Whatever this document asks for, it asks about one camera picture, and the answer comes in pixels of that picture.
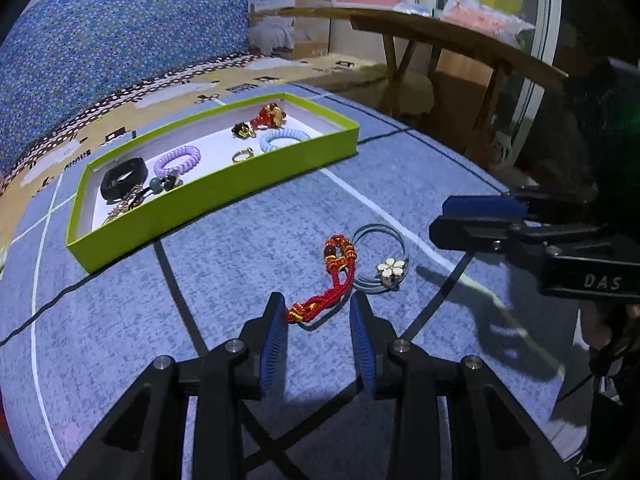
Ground black wide band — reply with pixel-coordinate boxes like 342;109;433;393
100;157;149;204

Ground silver gold chain bracelet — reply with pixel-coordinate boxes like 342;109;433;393
102;184;147;226

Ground pink packaged goods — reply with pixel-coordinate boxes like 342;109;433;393
440;0;535;48

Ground light blue spiral hair tie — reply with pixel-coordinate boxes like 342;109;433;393
258;128;313;154

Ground red bead gold charm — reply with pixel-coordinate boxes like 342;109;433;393
250;103;286;130

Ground cardboard product box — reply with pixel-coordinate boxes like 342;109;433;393
247;0;332;60

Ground tan patterned bedsheet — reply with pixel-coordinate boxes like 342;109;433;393
1;54;385;259

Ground red braided knot cord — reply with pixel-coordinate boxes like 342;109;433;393
285;233;358;325

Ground blue grid blanket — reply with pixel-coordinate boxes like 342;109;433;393
1;96;576;479

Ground black cord teal bead tie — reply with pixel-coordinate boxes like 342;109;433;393
127;170;182;208

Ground green shallow tray box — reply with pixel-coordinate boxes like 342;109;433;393
66;92;359;272

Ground blue patterned headboard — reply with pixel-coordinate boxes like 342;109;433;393
1;0;247;174

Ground purple spiral hair tie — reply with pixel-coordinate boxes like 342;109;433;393
153;144;202;180

